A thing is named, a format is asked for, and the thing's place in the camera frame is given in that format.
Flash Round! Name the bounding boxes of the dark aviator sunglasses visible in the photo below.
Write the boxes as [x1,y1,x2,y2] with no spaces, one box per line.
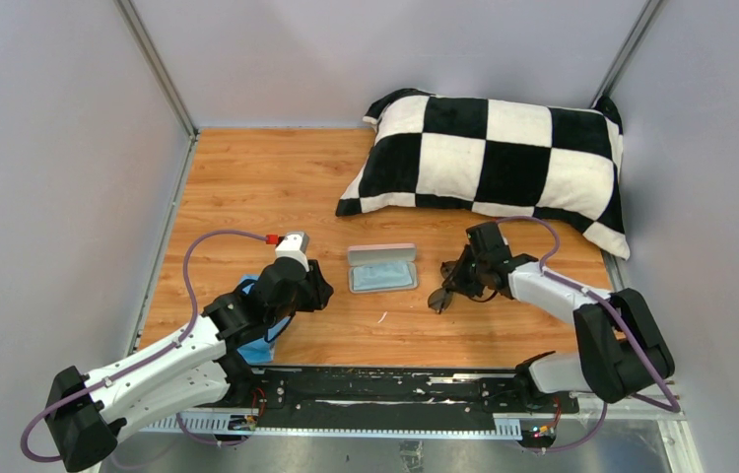
[428,259,468,314]

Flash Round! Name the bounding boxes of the pink glasses case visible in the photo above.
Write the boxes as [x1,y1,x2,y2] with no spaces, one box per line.
[347,243,419,294]

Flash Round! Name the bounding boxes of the light blue cleaning cloth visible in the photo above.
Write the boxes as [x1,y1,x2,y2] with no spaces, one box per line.
[352,261,414,292]

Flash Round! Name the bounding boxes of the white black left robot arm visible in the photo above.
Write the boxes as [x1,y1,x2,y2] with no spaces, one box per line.
[44,256,334,472]

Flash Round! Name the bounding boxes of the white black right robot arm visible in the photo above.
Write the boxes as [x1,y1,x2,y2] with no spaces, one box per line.
[429,221,681,412]

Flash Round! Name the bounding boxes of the blue patterned pouch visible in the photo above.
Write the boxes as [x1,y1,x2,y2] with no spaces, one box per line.
[235,274,293,365]

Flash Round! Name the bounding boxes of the black white checkered pillow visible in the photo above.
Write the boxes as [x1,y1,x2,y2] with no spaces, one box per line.
[335,89,631,259]

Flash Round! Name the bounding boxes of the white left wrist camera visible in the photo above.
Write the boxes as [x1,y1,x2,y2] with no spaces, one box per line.
[275,231,310,272]

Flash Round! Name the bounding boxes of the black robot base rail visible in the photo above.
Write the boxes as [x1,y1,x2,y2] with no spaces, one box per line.
[141,363,688,451]

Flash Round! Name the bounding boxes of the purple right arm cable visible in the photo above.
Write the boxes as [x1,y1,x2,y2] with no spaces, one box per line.
[497,215,682,415]

